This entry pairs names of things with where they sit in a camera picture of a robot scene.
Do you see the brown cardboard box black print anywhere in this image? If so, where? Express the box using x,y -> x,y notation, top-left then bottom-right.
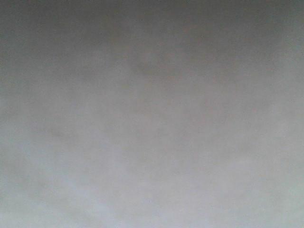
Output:
0,0 -> 304,228

